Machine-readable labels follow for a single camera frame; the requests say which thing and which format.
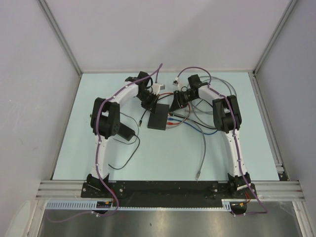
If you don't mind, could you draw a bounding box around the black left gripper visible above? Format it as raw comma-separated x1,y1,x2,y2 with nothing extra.
136,90,159,116

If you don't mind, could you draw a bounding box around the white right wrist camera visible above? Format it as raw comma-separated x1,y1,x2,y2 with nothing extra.
172,77,183,91

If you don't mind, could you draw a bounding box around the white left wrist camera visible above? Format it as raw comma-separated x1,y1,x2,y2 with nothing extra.
152,83,165,95

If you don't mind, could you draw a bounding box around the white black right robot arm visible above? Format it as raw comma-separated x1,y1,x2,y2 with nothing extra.
170,75,251,198

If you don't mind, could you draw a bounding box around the black power adapter brick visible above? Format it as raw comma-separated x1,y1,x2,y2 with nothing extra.
118,123,136,141

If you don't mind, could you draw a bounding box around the blue ethernet cable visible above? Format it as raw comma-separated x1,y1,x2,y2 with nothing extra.
166,117,220,136

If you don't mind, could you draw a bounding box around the aluminium front frame rail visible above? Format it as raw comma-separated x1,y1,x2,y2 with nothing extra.
36,180,305,201

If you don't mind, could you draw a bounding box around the red ethernet cable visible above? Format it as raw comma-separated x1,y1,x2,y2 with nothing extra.
158,92,192,125

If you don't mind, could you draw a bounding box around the thin black power cable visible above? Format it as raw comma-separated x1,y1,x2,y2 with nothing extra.
107,112,141,170

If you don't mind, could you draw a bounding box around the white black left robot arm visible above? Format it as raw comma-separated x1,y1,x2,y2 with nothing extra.
86,72,158,198

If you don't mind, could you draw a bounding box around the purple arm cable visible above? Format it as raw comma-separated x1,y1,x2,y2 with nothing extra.
177,66,270,216
46,63,163,224

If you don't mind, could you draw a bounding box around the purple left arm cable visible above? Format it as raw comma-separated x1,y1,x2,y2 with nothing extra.
46,63,163,224

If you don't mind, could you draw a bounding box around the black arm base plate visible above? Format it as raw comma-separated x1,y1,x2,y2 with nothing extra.
81,180,259,214

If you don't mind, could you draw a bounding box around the black flat ethernet cable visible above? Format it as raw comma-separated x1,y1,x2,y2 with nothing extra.
139,95,220,130

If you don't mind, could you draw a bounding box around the grey slotted cable duct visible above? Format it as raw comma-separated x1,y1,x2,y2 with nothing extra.
46,200,231,211

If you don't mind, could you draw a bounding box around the black network switch box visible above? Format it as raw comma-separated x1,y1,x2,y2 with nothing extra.
147,104,169,131

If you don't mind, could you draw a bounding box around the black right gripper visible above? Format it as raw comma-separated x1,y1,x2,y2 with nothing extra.
169,90,198,113

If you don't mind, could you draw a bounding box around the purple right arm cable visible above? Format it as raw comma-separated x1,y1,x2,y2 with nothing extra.
177,66,270,216

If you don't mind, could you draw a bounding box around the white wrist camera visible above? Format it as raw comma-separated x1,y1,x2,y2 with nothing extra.
172,77,183,91
152,83,165,95

